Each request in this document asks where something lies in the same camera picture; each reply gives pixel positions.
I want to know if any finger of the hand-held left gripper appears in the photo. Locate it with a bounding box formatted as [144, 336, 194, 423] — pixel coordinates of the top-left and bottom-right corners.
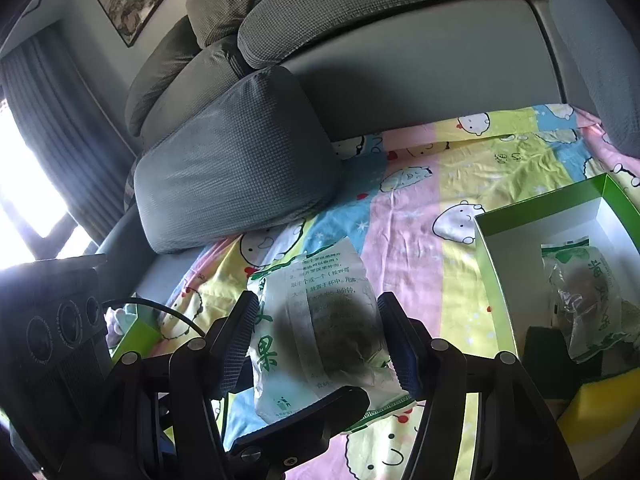
[226, 386, 372, 480]

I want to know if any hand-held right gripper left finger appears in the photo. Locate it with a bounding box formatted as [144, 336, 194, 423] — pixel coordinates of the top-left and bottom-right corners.
[60, 290, 261, 480]

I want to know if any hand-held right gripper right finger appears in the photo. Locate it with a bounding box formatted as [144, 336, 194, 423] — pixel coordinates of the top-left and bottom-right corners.
[376, 290, 581, 480]

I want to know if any clear green-printed plastic bag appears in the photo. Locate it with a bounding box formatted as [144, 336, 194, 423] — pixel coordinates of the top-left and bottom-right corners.
[247, 236, 431, 433]
[541, 240, 638, 365]

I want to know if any green cardboard lid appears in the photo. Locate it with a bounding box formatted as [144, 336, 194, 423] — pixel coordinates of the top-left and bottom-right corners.
[107, 305, 163, 358]

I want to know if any green holographic cardboard box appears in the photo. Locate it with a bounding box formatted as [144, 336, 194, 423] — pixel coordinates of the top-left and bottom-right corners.
[472, 172, 640, 461]

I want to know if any cartoon printed blanket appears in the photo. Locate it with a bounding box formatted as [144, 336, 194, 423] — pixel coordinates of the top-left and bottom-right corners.
[135, 104, 640, 480]

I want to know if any bright window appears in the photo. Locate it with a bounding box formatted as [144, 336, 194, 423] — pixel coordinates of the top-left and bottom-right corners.
[0, 95, 98, 266]

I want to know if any grey textured cushion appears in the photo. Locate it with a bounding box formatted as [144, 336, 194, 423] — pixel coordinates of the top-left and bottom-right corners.
[132, 66, 344, 256]

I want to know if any grey curtain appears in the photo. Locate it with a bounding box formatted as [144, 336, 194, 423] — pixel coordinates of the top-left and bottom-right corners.
[0, 22, 138, 246]

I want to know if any grey sofa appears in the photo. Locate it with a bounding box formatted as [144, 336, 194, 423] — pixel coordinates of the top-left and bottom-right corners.
[97, 0, 640, 281]

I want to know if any black cable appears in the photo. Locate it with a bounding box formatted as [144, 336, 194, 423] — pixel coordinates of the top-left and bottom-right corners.
[102, 297, 208, 341]

